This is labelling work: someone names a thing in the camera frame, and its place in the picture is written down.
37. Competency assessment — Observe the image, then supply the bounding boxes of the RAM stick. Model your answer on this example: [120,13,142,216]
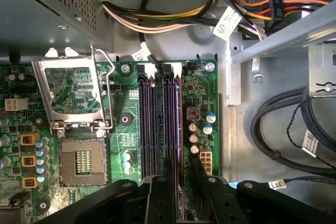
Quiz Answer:
[175,76,185,221]

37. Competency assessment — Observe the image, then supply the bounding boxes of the beige power socket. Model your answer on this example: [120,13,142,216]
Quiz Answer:
[199,150,214,175]

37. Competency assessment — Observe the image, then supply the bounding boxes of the white yellow black wire bundle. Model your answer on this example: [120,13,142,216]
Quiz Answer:
[99,0,220,35]

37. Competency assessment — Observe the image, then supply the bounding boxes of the white four-pin power socket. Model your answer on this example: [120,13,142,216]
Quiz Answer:
[4,97,29,112]

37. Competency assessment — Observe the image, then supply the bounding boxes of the white wire label tag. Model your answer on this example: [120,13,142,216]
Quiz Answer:
[212,5,243,41]

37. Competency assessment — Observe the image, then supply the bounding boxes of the thick black cable loop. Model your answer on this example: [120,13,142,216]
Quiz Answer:
[250,87,336,179]

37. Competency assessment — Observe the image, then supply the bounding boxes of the yellow square inductor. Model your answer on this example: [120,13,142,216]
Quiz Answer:
[22,176,40,189]
[20,132,40,146]
[20,154,40,167]

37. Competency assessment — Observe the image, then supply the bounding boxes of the black open PC case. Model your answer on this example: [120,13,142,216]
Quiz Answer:
[0,0,336,224]

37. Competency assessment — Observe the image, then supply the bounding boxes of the black wire connector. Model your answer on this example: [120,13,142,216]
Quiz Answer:
[264,0,286,30]

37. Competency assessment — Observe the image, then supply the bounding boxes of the green motherboard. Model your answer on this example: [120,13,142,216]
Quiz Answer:
[0,60,220,224]

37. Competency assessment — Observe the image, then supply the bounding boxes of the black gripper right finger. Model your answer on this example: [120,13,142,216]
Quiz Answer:
[192,157,336,224]

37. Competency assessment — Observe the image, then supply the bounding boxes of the thin black tagged cable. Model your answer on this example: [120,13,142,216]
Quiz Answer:
[131,0,164,72]

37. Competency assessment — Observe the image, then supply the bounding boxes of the CPU socket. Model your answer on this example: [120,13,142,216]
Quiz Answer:
[58,138,109,187]

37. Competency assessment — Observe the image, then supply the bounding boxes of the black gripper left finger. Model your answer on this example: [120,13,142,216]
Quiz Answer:
[36,158,177,224]

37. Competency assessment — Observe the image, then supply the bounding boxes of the metal socket cover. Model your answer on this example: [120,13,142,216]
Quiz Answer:
[30,47,107,130]

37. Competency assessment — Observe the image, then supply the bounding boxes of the thin twisted tagged wire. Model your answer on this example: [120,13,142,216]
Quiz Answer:
[285,94,336,168]

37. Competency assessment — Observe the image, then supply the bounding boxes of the grey power supply unit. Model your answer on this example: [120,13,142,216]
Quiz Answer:
[0,0,114,56]

